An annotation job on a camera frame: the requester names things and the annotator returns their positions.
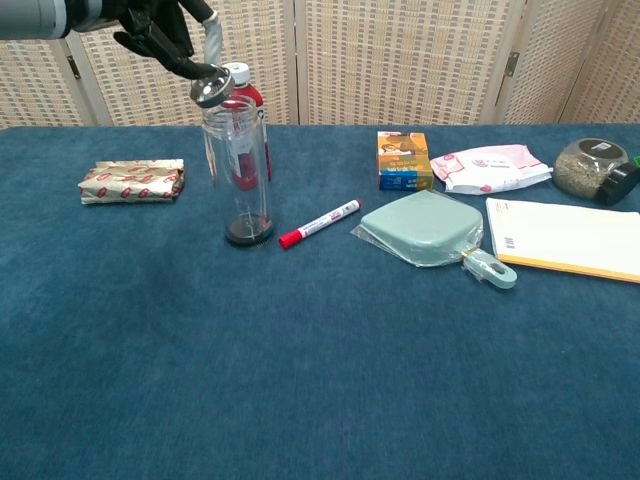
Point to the clear glass jar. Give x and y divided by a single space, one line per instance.
250 235

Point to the foil snack package red print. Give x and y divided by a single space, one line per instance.
130 182

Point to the black screen hinge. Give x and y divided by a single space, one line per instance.
73 67
511 65

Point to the red juice bottle white cap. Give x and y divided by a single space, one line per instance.
242 75

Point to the white yellow notepad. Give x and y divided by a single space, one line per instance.
565 232

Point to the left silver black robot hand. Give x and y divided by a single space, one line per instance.
160 35

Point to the orange blue carton box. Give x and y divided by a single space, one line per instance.
404 162

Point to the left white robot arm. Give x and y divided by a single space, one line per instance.
30 17

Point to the blue felt tablecloth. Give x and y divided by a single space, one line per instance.
300 375

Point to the woven bamboo screen panel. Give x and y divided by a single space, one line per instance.
400 60
590 60
150 95
35 85

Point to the glass jar with seeds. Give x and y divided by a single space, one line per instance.
585 170

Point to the pink white wipes pack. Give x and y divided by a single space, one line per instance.
487 167

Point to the red white marker pen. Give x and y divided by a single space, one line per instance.
320 225

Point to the mint green dustpan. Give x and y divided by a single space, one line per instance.
420 225

